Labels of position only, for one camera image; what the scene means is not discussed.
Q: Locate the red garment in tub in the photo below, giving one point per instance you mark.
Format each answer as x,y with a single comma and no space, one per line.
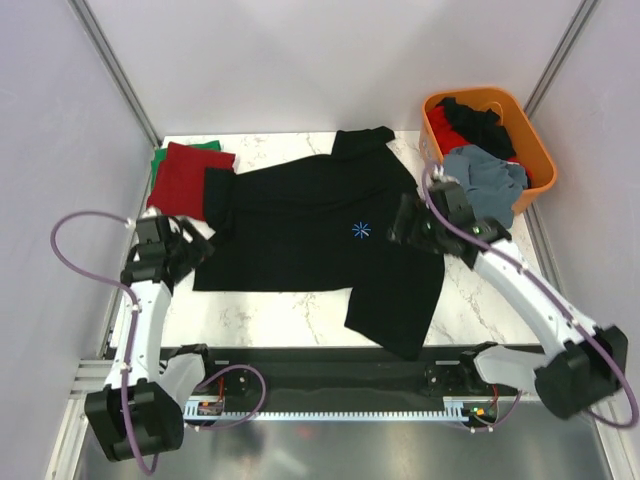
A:
445,130

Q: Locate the left aluminium frame post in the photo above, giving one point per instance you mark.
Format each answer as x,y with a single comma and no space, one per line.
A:
98,38

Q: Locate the folded red t-shirt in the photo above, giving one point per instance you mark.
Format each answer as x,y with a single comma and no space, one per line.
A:
180,180

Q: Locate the white slotted cable duct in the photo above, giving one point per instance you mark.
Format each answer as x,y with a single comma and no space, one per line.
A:
209,411

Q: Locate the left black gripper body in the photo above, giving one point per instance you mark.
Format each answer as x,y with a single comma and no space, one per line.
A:
189,254

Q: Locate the black t-shirt blue logo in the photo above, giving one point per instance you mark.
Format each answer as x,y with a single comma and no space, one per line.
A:
321,223

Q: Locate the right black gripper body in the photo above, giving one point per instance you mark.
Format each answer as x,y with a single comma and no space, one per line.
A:
428,229

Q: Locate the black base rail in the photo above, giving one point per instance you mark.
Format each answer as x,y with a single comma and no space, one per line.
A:
337,380

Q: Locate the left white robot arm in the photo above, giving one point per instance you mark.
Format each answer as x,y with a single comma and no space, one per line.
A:
139,411

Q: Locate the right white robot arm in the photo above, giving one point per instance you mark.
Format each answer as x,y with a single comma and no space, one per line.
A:
580,364

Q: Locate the orange plastic tub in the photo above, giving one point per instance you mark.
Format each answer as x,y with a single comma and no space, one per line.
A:
528,146

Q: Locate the right aluminium frame post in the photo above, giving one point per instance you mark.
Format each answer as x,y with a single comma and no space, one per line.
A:
560,55

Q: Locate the black garment in tub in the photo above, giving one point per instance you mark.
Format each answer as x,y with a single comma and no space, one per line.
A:
480,125

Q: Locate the folded green t-shirt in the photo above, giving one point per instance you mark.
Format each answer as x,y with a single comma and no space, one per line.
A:
161,154

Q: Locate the aluminium frame post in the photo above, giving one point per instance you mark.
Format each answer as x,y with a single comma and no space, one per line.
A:
560,55
98,38

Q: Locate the grey-blue t-shirt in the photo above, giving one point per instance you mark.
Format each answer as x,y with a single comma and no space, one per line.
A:
492,185

